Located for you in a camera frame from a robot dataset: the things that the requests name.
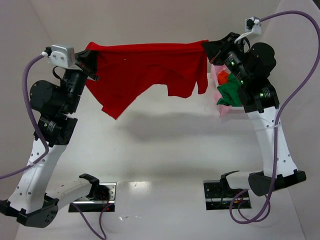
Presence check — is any red t-shirt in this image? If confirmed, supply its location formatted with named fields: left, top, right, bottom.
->
left=86, top=40, right=208, bottom=119

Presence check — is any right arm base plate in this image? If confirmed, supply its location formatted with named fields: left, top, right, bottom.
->
left=203, top=180, right=252, bottom=211

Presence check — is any pink t-shirt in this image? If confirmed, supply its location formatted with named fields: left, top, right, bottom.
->
left=209, top=64, right=232, bottom=117

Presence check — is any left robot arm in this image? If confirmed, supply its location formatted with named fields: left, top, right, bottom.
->
left=0, top=45, right=100, bottom=228

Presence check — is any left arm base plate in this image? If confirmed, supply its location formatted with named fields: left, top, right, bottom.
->
left=72, top=182, right=117, bottom=213

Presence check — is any green t-shirt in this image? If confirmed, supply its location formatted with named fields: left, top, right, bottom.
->
left=217, top=74, right=242, bottom=107

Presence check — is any white plastic basket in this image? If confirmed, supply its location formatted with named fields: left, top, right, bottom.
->
left=218, top=105, right=245, bottom=118

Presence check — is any orange t-shirt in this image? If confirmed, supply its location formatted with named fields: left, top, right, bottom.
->
left=217, top=70, right=230, bottom=86

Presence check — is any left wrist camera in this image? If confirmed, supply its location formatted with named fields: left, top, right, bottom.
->
left=41, top=44, right=76, bottom=69

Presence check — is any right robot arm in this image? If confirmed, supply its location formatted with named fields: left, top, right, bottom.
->
left=202, top=32, right=307, bottom=197

